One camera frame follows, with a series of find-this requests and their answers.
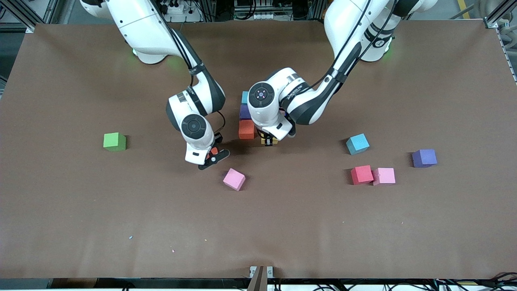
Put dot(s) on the yellow foam cube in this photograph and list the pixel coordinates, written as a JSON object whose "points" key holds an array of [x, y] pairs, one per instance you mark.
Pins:
{"points": [[275, 141]]}

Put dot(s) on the orange foam cube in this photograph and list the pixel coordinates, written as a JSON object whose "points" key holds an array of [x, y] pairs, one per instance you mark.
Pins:
{"points": [[246, 129], [214, 152]]}

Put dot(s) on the purple foam cube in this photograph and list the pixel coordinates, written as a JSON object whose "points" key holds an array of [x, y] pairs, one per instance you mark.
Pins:
{"points": [[424, 158], [244, 112]]}

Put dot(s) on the pink foam cube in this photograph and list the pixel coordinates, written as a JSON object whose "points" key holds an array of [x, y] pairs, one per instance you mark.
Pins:
{"points": [[384, 176], [234, 179]]}

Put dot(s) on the teal foam cube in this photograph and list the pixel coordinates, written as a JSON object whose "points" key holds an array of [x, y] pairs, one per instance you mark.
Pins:
{"points": [[244, 97]]}

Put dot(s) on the light blue foam cube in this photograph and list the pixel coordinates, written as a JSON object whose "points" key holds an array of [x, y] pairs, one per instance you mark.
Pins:
{"points": [[357, 144]]}

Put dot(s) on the red foam cube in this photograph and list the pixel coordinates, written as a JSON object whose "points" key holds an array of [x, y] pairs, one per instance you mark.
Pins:
{"points": [[362, 174]]}

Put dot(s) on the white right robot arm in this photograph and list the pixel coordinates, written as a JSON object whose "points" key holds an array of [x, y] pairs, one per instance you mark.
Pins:
{"points": [[141, 28]]}

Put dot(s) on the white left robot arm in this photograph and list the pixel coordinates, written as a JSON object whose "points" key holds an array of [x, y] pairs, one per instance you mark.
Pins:
{"points": [[347, 28]]}

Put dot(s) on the green foam cube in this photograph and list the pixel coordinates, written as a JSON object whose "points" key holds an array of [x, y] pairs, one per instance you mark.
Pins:
{"points": [[114, 142]]}

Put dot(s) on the white power strip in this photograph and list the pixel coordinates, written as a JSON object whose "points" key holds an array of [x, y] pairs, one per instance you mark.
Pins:
{"points": [[266, 16], [177, 11]]}

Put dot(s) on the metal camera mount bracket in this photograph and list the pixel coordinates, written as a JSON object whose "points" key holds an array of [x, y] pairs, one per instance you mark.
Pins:
{"points": [[260, 275]]}

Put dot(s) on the aluminium frame post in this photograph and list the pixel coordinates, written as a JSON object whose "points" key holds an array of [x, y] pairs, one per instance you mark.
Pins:
{"points": [[499, 16], [24, 14]]}

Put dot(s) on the aluminium table edge rail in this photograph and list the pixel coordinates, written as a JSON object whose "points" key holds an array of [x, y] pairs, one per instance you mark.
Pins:
{"points": [[507, 52]]}

